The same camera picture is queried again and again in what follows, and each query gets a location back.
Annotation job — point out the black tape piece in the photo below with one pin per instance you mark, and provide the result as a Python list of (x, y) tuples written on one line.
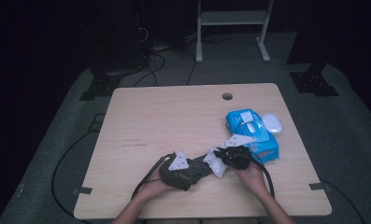
[(82, 190), (319, 186)]

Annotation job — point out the person's right hand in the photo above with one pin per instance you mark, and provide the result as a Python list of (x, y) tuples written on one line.
[(251, 179)]

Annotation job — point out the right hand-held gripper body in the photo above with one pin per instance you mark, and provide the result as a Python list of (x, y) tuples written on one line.
[(237, 157)]

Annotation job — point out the black stand base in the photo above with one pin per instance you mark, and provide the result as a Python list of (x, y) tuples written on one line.
[(314, 82), (102, 87)]

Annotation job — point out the white metal stand frame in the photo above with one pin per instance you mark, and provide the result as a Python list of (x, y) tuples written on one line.
[(233, 17)]

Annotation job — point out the person's left hand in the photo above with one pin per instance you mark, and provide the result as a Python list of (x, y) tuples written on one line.
[(155, 188)]

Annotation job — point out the blue wet wipes pack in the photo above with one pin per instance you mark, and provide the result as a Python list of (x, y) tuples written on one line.
[(267, 146)]

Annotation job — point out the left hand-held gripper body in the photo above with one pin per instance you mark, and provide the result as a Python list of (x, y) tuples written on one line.
[(177, 177)]

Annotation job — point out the white oval plastic lid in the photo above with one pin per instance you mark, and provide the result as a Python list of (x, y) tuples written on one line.
[(272, 123)]

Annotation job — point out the white wet wipe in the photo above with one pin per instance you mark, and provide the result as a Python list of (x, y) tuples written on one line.
[(216, 168)]

